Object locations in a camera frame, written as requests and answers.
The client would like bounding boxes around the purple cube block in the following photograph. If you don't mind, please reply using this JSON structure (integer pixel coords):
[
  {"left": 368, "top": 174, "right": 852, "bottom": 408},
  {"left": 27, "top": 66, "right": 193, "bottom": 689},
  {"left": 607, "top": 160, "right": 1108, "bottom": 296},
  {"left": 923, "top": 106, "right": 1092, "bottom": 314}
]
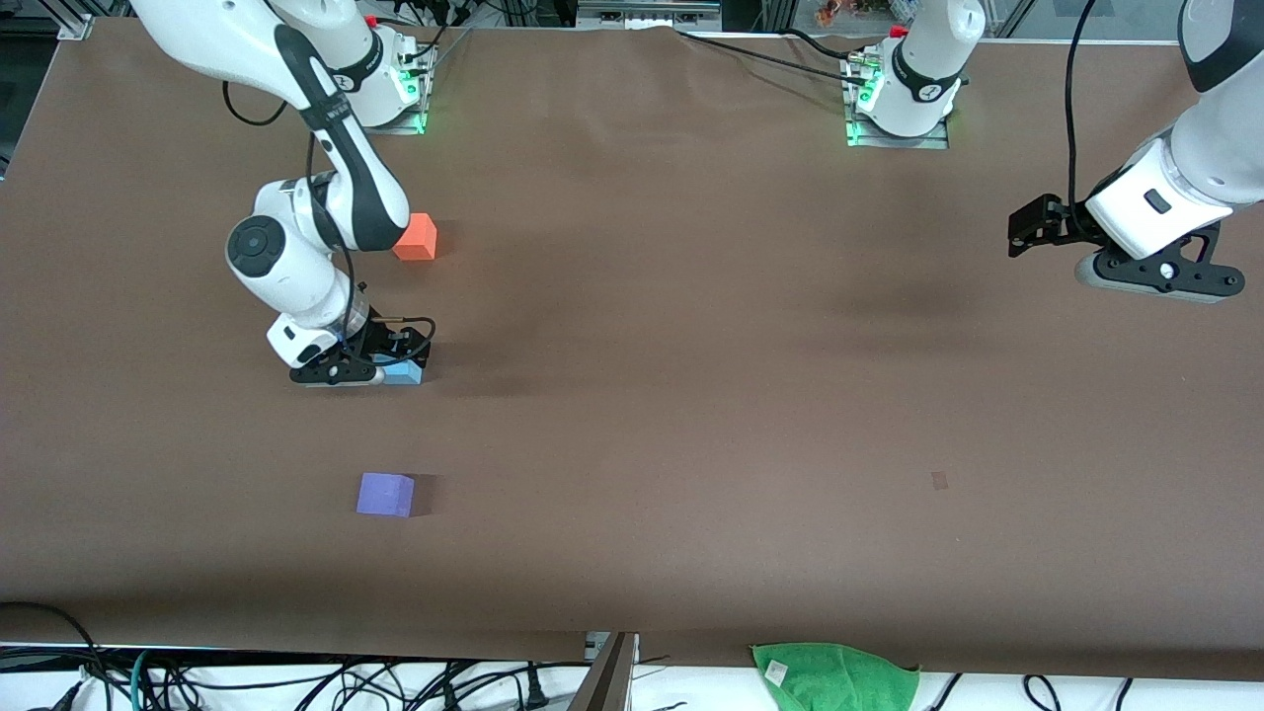
[{"left": 356, "top": 472, "right": 417, "bottom": 518}]

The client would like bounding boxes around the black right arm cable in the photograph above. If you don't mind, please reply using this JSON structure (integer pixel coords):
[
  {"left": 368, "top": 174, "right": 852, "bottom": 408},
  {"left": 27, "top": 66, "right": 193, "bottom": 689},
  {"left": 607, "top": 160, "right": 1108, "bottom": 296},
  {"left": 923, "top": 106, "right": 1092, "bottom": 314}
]
[{"left": 221, "top": 77, "right": 437, "bottom": 367}]

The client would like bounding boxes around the grey background device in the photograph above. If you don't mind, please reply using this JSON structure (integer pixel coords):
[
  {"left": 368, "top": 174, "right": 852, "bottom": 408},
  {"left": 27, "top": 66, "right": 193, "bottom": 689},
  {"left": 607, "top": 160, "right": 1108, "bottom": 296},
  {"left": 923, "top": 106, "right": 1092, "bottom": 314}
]
[{"left": 577, "top": 0, "right": 723, "bottom": 32}]

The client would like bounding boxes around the brown table cover sheet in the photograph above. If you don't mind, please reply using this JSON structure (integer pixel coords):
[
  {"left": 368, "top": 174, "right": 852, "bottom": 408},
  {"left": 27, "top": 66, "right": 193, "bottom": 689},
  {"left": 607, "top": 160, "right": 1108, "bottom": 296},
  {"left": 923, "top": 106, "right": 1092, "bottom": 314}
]
[{"left": 0, "top": 18, "right": 1264, "bottom": 682}]

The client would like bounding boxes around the aluminium profile post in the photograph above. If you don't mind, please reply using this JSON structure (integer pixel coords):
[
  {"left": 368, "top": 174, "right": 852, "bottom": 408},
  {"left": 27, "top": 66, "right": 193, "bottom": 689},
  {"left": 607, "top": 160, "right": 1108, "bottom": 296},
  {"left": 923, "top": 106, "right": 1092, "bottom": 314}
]
[{"left": 568, "top": 632, "right": 640, "bottom": 711}]

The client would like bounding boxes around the aluminium frame corner bracket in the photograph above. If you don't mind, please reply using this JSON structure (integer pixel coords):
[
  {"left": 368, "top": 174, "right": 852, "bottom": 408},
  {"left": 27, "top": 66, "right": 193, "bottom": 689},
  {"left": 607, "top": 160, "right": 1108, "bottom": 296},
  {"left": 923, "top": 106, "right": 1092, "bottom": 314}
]
[{"left": 54, "top": 0, "right": 100, "bottom": 41}]

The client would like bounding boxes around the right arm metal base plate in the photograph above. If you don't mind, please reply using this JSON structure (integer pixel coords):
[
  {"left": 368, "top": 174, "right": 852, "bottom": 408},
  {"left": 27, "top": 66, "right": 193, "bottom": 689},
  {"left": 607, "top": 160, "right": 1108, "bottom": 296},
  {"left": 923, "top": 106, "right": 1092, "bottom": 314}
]
[{"left": 351, "top": 30, "right": 430, "bottom": 135}]

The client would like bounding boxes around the black cable to base plate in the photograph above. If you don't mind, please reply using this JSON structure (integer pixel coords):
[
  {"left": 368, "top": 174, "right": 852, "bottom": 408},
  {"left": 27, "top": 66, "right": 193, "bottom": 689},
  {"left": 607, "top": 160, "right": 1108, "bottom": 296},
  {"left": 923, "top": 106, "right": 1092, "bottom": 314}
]
[{"left": 676, "top": 28, "right": 875, "bottom": 88}]

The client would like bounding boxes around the green towel cloth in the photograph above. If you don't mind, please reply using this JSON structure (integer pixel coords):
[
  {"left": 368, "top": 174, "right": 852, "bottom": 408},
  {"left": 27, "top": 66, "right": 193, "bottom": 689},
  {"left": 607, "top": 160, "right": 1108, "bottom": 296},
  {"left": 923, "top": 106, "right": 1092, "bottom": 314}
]
[{"left": 750, "top": 642, "right": 921, "bottom": 711}]

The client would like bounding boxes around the thick black looped cable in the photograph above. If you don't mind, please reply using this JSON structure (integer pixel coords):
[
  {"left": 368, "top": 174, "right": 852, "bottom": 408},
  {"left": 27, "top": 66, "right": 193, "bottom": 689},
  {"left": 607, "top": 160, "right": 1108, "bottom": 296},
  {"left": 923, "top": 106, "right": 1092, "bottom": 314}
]
[{"left": 0, "top": 601, "right": 112, "bottom": 711}]

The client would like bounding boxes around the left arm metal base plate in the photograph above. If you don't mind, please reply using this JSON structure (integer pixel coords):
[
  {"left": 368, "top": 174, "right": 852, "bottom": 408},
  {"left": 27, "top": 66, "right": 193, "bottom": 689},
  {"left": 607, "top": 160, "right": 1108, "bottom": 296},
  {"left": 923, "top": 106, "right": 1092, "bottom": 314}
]
[{"left": 844, "top": 54, "right": 951, "bottom": 150}]

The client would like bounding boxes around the orange cube block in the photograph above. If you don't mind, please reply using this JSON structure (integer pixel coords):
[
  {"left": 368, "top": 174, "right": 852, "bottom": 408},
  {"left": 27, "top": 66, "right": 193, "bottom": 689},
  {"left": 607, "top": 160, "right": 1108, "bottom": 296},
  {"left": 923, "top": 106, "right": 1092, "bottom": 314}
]
[{"left": 392, "top": 212, "right": 438, "bottom": 262}]

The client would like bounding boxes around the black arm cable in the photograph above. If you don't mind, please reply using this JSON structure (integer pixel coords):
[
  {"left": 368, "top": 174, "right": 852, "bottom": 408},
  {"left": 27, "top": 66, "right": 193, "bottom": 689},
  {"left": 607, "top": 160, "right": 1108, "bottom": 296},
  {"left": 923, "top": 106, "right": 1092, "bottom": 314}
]
[
  {"left": 221, "top": 77, "right": 437, "bottom": 367},
  {"left": 1063, "top": 0, "right": 1103, "bottom": 242}
]

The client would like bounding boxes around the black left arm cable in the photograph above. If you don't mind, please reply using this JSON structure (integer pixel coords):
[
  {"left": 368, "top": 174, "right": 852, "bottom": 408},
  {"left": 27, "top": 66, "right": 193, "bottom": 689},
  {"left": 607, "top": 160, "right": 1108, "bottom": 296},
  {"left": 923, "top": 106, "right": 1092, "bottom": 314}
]
[{"left": 1063, "top": 0, "right": 1103, "bottom": 242}]

